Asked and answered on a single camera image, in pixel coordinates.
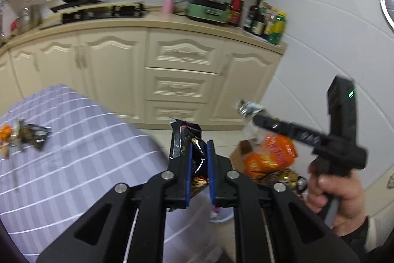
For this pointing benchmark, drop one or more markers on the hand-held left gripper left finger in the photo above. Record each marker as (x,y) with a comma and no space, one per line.
(188,170)

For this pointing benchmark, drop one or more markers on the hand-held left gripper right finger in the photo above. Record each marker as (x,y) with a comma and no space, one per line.
(211,170)

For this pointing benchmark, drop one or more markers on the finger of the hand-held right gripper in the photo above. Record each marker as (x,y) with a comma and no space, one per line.
(286,128)

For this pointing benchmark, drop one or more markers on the dark colourful snack wrapper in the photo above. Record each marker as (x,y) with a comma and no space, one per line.
(197,142)

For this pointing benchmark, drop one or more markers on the silver foil wrapper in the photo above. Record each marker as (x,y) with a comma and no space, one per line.
(249,109)

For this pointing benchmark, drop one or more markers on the pale blue plastic bin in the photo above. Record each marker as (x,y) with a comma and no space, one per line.
(222,214)

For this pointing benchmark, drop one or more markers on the person's right forearm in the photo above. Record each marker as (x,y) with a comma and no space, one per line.
(378,233)

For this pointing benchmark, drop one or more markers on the person's right hand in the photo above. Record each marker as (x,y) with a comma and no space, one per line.
(344,198)

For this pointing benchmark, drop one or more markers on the cardboard box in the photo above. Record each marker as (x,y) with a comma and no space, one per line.
(237,155)

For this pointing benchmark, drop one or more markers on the orange plastic bag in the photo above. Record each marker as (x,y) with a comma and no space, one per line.
(271,155)

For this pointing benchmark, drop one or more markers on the dark patterned packet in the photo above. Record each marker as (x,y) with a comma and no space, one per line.
(277,180)

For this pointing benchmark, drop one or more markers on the cream cabinet drawer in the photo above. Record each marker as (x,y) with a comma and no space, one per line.
(181,49)
(178,85)
(172,112)

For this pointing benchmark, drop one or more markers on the green plastic bottle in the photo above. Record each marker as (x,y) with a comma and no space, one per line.
(278,29)

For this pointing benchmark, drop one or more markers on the blue checked tablecloth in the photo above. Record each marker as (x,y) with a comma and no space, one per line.
(77,158)

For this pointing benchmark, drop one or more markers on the dark glass wine bottle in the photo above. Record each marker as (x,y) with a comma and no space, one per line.
(254,17)

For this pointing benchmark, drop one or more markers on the red label dark bottle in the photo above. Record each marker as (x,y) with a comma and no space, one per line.
(236,12)

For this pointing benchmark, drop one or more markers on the cream base cabinet run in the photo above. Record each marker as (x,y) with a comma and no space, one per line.
(110,65)

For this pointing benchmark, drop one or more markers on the round metal strainer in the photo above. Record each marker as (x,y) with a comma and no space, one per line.
(388,4)

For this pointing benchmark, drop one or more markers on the green electric cooker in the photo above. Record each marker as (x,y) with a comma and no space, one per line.
(209,9)

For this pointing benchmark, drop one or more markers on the dark brown wrapper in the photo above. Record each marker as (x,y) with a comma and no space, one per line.
(32,134)

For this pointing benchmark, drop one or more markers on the pink utensil holder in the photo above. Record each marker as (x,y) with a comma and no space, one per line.
(168,6)

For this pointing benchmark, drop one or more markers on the black gas hob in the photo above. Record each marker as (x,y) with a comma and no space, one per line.
(101,15)

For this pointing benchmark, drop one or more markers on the clear wrapper with yellow filling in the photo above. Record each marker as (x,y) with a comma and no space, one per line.
(6,135)

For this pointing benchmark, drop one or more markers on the black induction cooker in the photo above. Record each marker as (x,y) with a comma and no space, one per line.
(77,4)

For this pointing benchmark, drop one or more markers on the steel stockpot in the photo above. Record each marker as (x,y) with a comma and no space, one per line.
(29,18)

